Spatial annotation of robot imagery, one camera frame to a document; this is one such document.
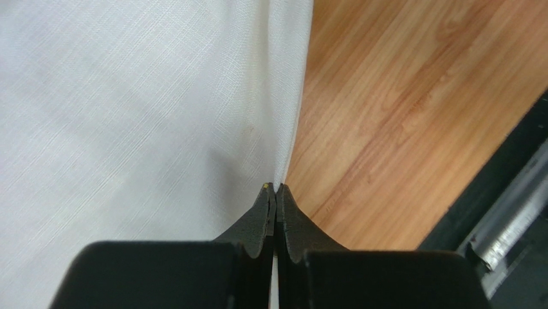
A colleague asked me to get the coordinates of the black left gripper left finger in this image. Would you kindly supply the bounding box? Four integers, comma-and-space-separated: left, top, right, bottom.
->
214, 183, 277, 308

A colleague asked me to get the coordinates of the aluminium frame rail right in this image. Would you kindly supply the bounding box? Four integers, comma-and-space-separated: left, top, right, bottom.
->
457, 143, 547, 308

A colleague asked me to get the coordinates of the white cloth napkin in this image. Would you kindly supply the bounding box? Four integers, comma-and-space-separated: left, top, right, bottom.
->
1, 1, 313, 308

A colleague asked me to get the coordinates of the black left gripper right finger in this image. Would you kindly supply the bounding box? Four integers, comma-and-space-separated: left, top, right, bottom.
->
274, 184, 348, 308

